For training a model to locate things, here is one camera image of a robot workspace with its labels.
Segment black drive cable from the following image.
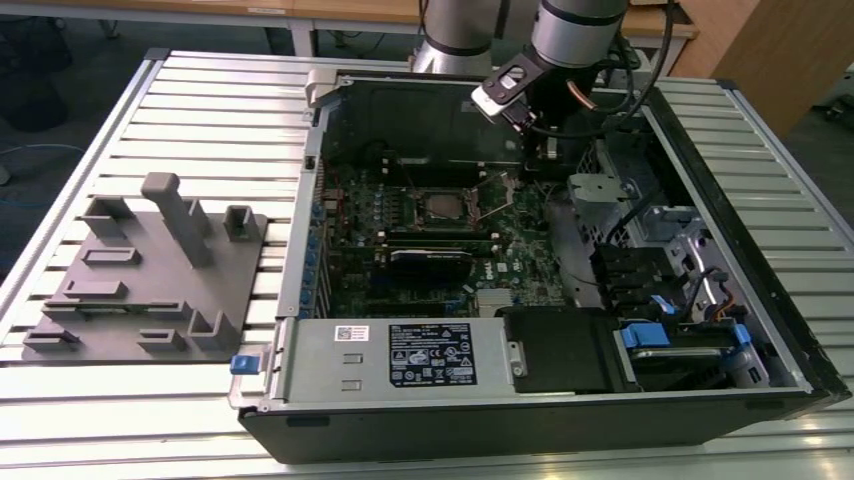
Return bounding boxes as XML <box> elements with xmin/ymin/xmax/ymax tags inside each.
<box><xmin>603</xmin><ymin>184</ymin><xmax>665</xmax><ymax>251</ymax></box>

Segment black RAM slot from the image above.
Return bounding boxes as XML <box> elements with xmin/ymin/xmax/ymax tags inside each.
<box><xmin>386</xmin><ymin>228</ymin><xmax>500</xmax><ymax>237</ymax></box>
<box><xmin>385</xmin><ymin>233</ymin><xmax>500</xmax><ymax>241</ymax></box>
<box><xmin>384</xmin><ymin>238</ymin><xmax>499</xmax><ymax>246</ymax></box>
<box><xmin>382</xmin><ymin>242</ymin><xmax>499</xmax><ymax>252</ymax></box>

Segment grey parts rack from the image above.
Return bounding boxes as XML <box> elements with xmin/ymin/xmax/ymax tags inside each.
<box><xmin>18</xmin><ymin>172</ymin><xmax>272</xmax><ymax>364</ymax></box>

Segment green RAM stick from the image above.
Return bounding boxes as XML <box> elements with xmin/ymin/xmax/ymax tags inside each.
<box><xmin>72</xmin><ymin>303</ymin><xmax>152</xmax><ymax>315</ymax></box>

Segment silver drive cage bracket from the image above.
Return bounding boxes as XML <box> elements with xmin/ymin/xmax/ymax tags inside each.
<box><xmin>565</xmin><ymin>173</ymin><xmax>640</xmax><ymax>205</ymax></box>

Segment grey case release latch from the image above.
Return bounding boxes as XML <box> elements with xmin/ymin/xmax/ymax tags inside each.
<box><xmin>302</xmin><ymin>69</ymin><xmax>336</xmax><ymax>110</ymax></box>

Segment silver chipset heatsink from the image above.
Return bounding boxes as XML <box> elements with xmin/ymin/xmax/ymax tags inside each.
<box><xmin>476</xmin><ymin>288</ymin><xmax>520</xmax><ymax>307</ymax></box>

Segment CPU socket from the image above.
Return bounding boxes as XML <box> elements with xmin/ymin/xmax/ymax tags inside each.
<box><xmin>410</xmin><ymin>187</ymin><xmax>485</xmax><ymax>230</ymax></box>

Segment silver power supply unit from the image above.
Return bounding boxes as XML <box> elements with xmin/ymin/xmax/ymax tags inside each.
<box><xmin>262</xmin><ymin>317</ymin><xmax>520</xmax><ymax>407</ymax></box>

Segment silver CPU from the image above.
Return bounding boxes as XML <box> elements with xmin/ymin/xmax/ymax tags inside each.
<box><xmin>425</xmin><ymin>193</ymin><xmax>462</xmax><ymax>220</ymax></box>

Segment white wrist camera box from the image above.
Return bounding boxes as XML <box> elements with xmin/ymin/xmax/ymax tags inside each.
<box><xmin>469</xmin><ymin>49</ymin><xmax>541</xmax><ymax>131</ymax></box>

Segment black disk drive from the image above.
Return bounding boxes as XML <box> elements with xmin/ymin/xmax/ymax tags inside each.
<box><xmin>629</xmin><ymin>347</ymin><xmax>729</xmax><ymax>392</ymax></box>

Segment black office chair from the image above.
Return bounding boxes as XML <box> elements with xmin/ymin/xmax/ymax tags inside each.
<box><xmin>0</xmin><ymin>14</ymin><xmax>74</xmax><ymax>134</ymax></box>

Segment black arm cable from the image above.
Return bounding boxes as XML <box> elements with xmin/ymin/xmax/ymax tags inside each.
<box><xmin>532</xmin><ymin>0</ymin><xmax>671</xmax><ymax>137</ymax></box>

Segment green motherboard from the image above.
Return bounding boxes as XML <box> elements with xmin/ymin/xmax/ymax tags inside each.
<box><xmin>317</xmin><ymin>164</ymin><xmax>581</xmax><ymax>319</ymax></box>

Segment black PC case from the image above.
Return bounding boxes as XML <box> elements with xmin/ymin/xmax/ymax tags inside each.
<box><xmin>225</xmin><ymin>67</ymin><xmax>852</xmax><ymax>466</ymax></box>

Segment black graphics card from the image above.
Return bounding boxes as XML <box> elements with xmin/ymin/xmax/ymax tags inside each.
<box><xmin>388</xmin><ymin>248</ymin><xmax>476</xmax><ymax>289</ymax></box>

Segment coloured power wire bundle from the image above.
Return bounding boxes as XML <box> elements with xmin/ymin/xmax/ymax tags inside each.
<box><xmin>707</xmin><ymin>292</ymin><xmax>743</xmax><ymax>322</ymax></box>

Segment blue disk carrier handle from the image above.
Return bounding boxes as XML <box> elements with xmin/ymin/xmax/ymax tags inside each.
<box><xmin>616</xmin><ymin>323</ymin><xmax>671</xmax><ymax>350</ymax></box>

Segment wooden cabinet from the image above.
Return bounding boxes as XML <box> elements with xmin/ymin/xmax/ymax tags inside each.
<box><xmin>669</xmin><ymin>0</ymin><xmax>854</xmax><ymax>139</ymax></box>

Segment wooden desk white frame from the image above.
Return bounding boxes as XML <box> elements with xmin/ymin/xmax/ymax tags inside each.
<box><xmin>0</xmin><ymin>0</ymin><xmax>318</xmax><ymax>59</ymax></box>
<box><xmin>292</xmin><ymin>0</ymin><xmax>700</xmax><ymax>77</ymax></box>

